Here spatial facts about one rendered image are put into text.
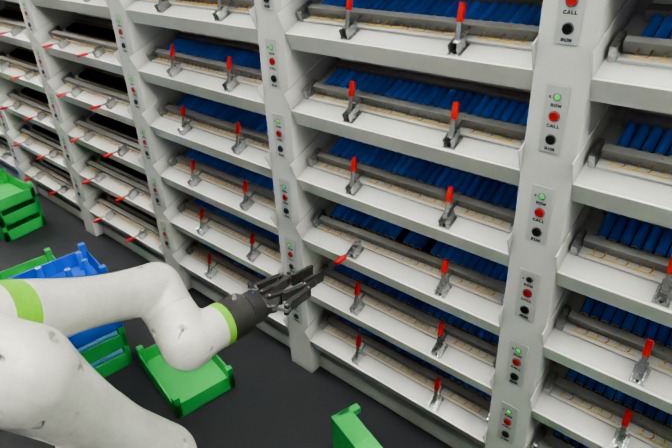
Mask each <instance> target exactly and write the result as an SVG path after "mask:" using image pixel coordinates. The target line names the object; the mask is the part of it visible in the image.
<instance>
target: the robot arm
mask: <svg viewBox="0 0 672 448"><path fill-rule="evenodd" d="M278 278H279V280H278ZM323 281H324V270H320V271H318V272H316V273H314V274H313V265H309V266H307V267H305V268H303V269H301V270H299V271H296V272H294V273H292V274H291V272H290V271H287V274H286V275H284V273H282V272H280V273H278V274H275V275H273V276H271V277H268V278H266V279H263V280H261V281H258V282H255V283H250V284H248V291H246V292H244V293H242V294H238V293H234V294H231V295H229V296H227V297H225V298H223V299H221V300H219V301H217V302H215V303H213V304H211V305H209V306H207V307H205V308H199V307H198V306H197V305H196V303H195V302H194V300H193V299H192V297H191V296H190V294H189V292H188V291H187V289H186V287H185V285H184V283H183V281H182V279H181V277H180V276H179V274H178V273H177V271H176V270H175V269H174V268H173V267H171V266H170V265H168V264H165V263H161V262H151V263H147V264H144V265H141V266H137V267H134V268H130V269H126V270H122V271H115V272H109V273H102V274H95V275H86V276H75V277H60V278H10V279H7V280H0V430H3V431H7V432H11V433H15V434H19V435H23V436H26V437H30V438H33V439H37V440H40V441H43V442H46V443H49V444H51V445H54V446H55V448H197V445H196V442H195V440H194V438H193V437H192V435H191V434H190V433H189V432H188V431H187V430H186V429H185V428H184V427H182V426H181V425H179V424H177V423H174V422H172V421H170V420H168V419H166V418H163V417H161V416H159V415H157V414H155V413H153V412H150V411H148V410H146V409H144V408H142V407H141V406H139V405H137V404H136V403H134V402H133V401H132V400H130V399H129V398H128V397H127V396H125V395H124V394H122V393H121V392H120V391H118V390H117V389H116V388H114V387H113V386H112V385H111V384H110V383H109V382H107V381H106V380H105V379H104V378H103V377H102V376H101V375H100V374H99V373H98V372H97V371H96V370H95V369H94V368H93V367H92V366H91V365H90V364H89V363H88V362H87V361H86V360H85V358H84V357H83V356H82V355H81V354H80V353H79V352H78V350H77V349H76V348H75V347H74V346H73V344H72V343H71V342H70V341H69V339H68V338H67V337H68V336H71V335H74V334H77V333H80V332H83V331H86V330H89V329H92V328H96V327H99V326H103V325H107V324H111V323H116V322H120V321H125V320H130V319H133V318H139V317H141V318H142V320H143V321H144V322H145V324H146V325H147V327H148V329H149V331H150V333H151V335H152V336H153V338H154V340H155V342H156V344H157V346H158V348H159V351H160V353H161V355H162V357H163V359H164V360H165V361H166V363H167V364H169V365H170V366H171V367H173V368H175V369H177V370H181V371H191V370H195V369H198V368H200V367H202V366H203V365H205V364H206V363H207V362H208V361H209V360H210V359H211V358H212V357H213V356H214V355H216V354H217V353H218V352H220V351H221V350H222V349H224V348H226V347H227V346H229V345H231V344H232V343H234V342H237V341H238V340H239V339H241V338H243V337H244V336H246V335H248V334H250V333H251V332H253V331H254V329H255V327H256V325H257V324H259V323H261V322H263V321H264V320H265V319H266V318H267V317H268V315H269V314H271V313H276V312H277V311H282V312H284V315H286V316H288V315H289V314H290V312H291V311H292V310H293V309H294V308H296V307H297V306H299V305H300V304H301V303H303V302H304V301H306V300H307V299H309V298H310V297H311V289H312V288H314V287H315V286H316V285H317V284H319V283H321V282H323ZM300 282H302V283H301V284H299V283H300ZM290 284H291V285H292V286H294V287H291V288H289V289H286V290H284V289H285V288H286V287H288V286H289V285H290ZM297 284H299V285H297ZM295 285H296V286H295ZM282 290H284V291H282Z"/></svg>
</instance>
